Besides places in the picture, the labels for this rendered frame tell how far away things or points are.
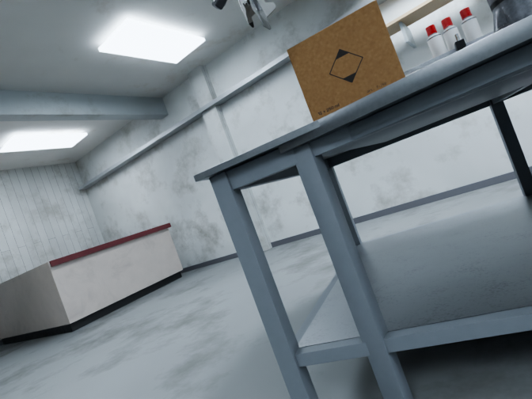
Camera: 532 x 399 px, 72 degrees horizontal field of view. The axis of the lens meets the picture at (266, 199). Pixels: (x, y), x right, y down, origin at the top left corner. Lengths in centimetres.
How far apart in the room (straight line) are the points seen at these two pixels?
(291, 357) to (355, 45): 95
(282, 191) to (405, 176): 178
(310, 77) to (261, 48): 443
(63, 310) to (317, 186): 490
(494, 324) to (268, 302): 58
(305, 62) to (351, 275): 68
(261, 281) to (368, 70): 71
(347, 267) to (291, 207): 447
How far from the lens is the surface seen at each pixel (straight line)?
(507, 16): 131
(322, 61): 125
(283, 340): 118
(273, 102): 548
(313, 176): 101
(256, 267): 112
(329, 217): 102
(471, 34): 163
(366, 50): 122
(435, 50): 161
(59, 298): 561
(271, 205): 566
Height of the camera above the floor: 67
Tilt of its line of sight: 1 degrees up
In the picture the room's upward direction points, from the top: 20 degrees counter-clockwise
